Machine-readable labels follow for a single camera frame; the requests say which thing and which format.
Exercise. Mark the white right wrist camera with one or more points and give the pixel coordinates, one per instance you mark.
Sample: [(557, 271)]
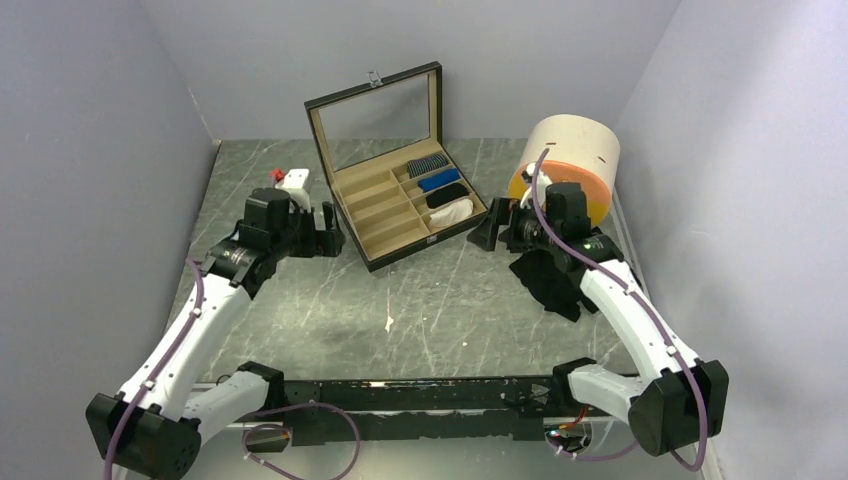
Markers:
[(536, 184)]

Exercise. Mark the black rolled cloth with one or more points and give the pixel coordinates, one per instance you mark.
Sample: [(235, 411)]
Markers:
[(446, 195)]

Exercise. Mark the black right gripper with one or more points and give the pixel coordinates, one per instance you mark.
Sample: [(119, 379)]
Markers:
[(485, 236)]

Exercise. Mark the round cream drawer cabinet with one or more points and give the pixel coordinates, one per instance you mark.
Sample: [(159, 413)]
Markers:
[(575, 149)]

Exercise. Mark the white rolled cloth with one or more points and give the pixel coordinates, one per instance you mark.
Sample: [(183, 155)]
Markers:
[(452, 213)]

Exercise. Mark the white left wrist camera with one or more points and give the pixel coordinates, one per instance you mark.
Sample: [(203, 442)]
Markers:
[(296, 182)]

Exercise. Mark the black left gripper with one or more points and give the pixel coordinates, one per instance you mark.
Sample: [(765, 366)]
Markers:
[(319, 242)]

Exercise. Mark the striped rolled cloth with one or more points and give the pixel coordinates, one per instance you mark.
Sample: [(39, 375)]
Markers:
[(418, 167)]

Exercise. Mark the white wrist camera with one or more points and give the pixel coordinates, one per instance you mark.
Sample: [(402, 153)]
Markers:
[(296, 182), (536, 184)]

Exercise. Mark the blue rolled cloth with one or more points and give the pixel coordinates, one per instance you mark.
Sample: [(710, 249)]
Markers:
[(438, 180)]

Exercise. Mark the black beige organizer box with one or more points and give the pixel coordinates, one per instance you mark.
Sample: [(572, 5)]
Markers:
[(365, 135)]

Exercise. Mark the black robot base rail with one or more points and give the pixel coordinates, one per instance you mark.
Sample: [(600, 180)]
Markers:
[(522, 408)]

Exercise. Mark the black underwear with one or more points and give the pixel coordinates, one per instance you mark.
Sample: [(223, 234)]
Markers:
[(549, 286)]

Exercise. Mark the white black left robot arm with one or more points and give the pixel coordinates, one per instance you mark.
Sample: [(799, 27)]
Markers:
[(153, 425)]

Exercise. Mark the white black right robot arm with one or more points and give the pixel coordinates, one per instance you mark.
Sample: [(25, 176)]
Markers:
[(676, 399)]

